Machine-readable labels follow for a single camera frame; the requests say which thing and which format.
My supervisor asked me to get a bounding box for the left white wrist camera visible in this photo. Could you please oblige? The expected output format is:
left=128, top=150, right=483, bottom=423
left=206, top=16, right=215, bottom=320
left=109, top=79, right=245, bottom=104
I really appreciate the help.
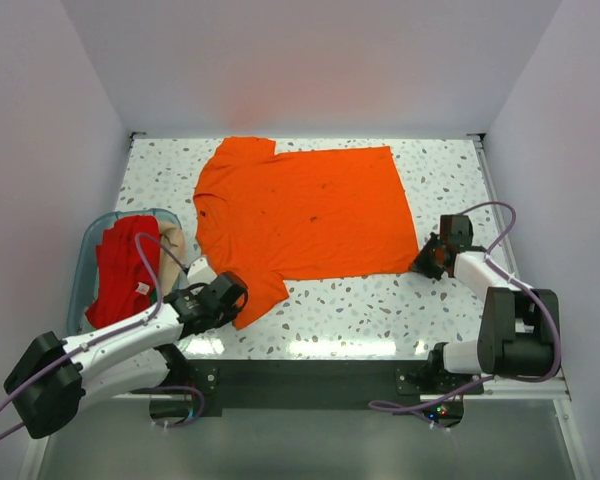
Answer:
left=186, top=255, right=218, bottom=285

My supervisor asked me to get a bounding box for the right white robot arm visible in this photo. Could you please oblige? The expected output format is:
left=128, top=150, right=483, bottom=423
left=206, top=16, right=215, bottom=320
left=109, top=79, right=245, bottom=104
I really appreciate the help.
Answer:
left=411, top=214, right=561, bottom=393

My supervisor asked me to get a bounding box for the beige t shirt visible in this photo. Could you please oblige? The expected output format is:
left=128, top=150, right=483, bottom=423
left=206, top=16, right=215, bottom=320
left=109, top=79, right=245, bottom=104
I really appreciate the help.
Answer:
left=158, top=221, right=186, bottom=295

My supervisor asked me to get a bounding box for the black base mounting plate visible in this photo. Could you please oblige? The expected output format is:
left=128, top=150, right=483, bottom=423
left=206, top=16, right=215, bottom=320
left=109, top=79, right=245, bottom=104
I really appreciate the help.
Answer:
left=185, top=359, right=474, bottom=417

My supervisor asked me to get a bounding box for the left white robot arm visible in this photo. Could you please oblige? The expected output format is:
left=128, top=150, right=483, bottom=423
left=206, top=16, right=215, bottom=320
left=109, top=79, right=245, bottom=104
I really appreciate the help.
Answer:
left=4, top=272, right=249, bottom=439

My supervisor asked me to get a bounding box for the clear blue plastic bin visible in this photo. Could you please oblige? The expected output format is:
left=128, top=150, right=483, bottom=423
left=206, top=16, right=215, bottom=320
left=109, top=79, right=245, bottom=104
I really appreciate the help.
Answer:
left=67, top=208, right=181, bottom=336

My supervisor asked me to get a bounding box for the red t shirt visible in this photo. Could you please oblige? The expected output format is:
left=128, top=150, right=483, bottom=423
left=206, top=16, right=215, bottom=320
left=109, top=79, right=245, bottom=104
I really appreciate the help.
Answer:
left=86, top=215, right=160, bottom=329

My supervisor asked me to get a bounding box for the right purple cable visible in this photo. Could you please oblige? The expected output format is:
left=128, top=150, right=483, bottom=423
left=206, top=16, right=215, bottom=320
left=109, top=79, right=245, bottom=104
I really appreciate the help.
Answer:
left=368, top=201, right=564, bottom=416

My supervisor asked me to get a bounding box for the orange t shirt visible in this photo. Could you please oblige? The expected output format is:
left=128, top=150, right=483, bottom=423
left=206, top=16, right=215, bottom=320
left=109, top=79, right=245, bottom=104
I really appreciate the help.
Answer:
left=193, top=137, right=419, bottom=329

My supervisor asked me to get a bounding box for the aluminium frame rail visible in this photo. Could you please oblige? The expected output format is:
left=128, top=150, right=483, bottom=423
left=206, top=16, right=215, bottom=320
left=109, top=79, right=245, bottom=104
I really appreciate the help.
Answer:
left=79, top=373, right=567, bottom=408

